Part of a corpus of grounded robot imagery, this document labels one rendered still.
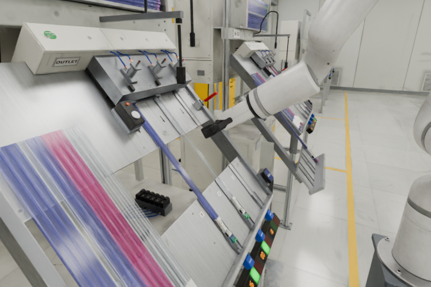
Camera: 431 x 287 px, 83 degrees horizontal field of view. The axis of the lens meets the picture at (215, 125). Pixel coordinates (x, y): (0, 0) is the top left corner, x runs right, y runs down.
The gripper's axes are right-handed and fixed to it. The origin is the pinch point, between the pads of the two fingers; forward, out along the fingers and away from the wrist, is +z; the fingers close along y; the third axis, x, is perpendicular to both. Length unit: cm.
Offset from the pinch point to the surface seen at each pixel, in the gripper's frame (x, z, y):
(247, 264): 37.2, 4.0, 12.3
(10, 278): 10, 61, 41
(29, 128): -18.8, 14.3, 37.5
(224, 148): 10.0, 12.2, -19.0
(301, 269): 102, 32, -60
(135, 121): -11.7, 8.5, 17.9
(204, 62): -41, 41, -96
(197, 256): 24.6, 6.8, 23.3
